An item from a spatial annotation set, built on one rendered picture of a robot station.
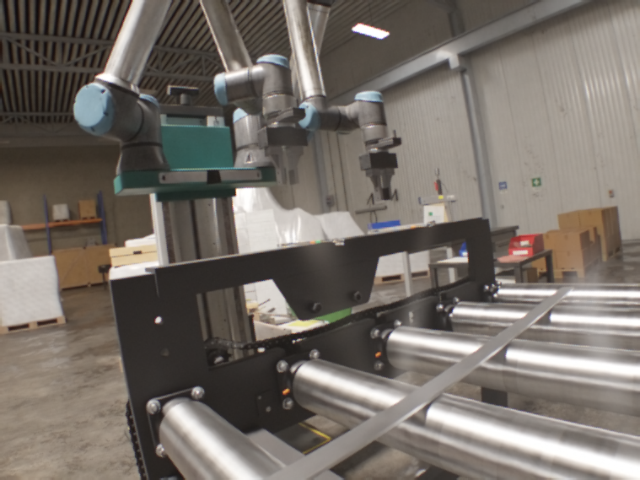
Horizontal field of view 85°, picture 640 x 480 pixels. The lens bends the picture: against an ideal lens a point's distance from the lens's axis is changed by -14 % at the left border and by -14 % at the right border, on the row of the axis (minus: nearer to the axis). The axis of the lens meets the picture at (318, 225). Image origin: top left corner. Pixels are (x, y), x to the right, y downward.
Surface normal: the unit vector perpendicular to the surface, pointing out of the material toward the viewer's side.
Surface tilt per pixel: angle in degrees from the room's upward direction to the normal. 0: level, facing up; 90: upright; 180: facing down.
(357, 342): 90
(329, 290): 90
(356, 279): 90
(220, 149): 90
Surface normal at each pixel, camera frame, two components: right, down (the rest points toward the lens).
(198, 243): 0.62, -0.08
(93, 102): -0.22, 0.10
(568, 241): -0.76, 0.09
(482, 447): -0.74, -0.43
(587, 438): -0.32, -0.94
